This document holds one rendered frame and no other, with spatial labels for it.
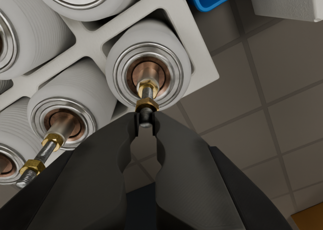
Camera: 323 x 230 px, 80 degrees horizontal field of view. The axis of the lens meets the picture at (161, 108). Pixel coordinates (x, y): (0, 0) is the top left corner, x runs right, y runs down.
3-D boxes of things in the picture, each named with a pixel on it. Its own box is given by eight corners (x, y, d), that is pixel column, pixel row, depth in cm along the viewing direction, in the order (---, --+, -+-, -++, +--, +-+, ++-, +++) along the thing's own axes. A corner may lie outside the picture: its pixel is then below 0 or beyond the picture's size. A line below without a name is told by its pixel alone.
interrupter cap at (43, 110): (19, 104, 22) (16, 107, 22) (80, 87, 22) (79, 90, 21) (54, 153, 26) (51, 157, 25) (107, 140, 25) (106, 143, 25)
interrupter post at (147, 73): (133, 80, 21) (130, 93, 19) (143, 61, 20) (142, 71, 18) (153, 90, 22) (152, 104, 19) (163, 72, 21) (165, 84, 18)
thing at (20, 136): (64, 75, 39) (4, 124, 23) (87, 114, 43) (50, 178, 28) (23, 89, 40) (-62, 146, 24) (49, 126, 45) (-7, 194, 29)
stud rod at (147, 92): (141, 83, 20) (135, 123, 13) (147, 75, 19) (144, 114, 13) (148, 88, 20) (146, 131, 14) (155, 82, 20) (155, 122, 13)
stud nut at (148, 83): (134, 88, 18) (133, 92, 18) (145, 75, 18) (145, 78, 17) (149, 100, 19) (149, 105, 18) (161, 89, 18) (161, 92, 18)
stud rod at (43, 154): (54, 129, 22) (11, 183, 15) (62, 127, 22) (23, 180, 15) (58, 135, 22) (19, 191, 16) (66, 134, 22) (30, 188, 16)
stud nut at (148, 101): (130, 107, 15) (128, 113, 14) (144, 92, 14) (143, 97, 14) (148, 121, 16) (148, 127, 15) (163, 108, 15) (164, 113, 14)
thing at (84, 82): (67, 58, 37) (4, 100, 22) (114, 45, 37) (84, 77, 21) (89, 101, 42) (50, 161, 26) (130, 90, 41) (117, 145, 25)
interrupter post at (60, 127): (52, 117, 23) (37, 134, 20) (70, 112, 23) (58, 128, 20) (62, 133, 24) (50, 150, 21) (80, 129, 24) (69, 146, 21)
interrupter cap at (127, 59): (102, 88, 22) (101, 91, 21) (132, 25, 19) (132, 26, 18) (160, 117, 24) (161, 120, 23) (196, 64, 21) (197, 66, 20)
